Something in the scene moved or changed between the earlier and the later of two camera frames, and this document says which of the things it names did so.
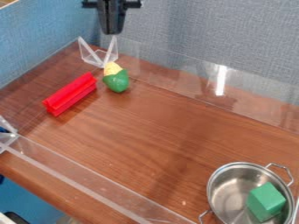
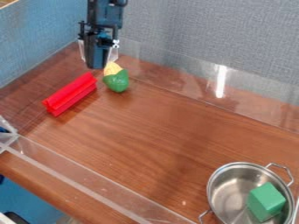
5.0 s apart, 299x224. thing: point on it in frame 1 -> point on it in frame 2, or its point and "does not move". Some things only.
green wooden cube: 266,202 does not move
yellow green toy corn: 116,77 does not move
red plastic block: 70,94 does not move
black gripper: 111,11 -> 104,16
